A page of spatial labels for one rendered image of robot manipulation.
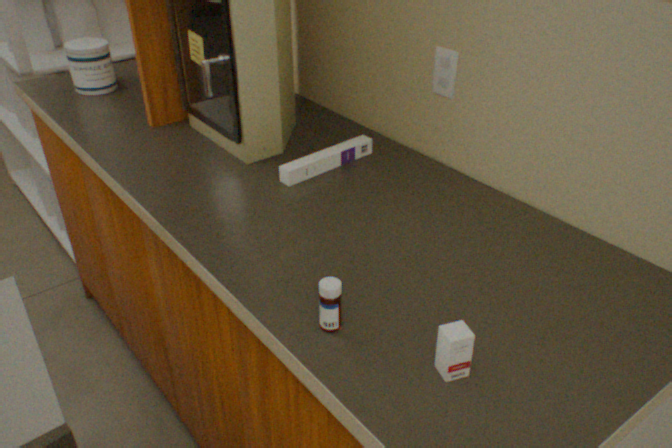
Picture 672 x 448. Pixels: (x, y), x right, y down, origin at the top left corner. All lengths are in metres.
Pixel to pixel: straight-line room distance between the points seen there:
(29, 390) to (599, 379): 0.82
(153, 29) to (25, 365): 1.11
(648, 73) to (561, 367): 0.56
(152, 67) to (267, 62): 0.40
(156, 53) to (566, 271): 1.20
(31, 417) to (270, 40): 0.97
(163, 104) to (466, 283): 1.06
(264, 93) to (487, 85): 0.54
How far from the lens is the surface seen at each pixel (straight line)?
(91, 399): 2.37
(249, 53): 1.50
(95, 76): 2.14
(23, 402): 0.94
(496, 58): 1.46
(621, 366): 1.08
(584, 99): 1.35
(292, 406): 1.19
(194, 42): 1.64
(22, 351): 0.89
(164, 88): 1.84
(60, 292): 2.89
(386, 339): 1.03
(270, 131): 1.59
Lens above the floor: 1.64
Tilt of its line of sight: 33 degrees down
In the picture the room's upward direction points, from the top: straight up
